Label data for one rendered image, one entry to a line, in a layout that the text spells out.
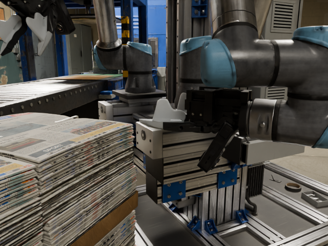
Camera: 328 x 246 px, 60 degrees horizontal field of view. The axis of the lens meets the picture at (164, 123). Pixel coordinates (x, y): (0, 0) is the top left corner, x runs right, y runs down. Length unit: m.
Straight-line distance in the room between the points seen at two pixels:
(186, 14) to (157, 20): 3.47
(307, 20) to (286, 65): 9.76
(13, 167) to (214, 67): 0.33
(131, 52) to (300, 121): 0.98
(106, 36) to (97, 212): 0.87
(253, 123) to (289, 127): 0.06
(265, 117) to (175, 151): 0.44
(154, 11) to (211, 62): 4.23
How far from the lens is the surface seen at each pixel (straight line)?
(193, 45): 0.90
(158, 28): 4.61
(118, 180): 0.67
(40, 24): 0.67
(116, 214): 0.69
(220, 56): 0.44
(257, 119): 0.51
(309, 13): 10.26
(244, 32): 0.47
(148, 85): 1.35
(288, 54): 0.47
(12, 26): 0.73
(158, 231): 1.39
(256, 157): 0.93
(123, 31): 2.27
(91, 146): 0.57
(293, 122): 0.50
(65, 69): 3.19
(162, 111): 0.55
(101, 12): 1.29
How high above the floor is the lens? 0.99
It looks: 13 degrees down
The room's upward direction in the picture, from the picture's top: straight up
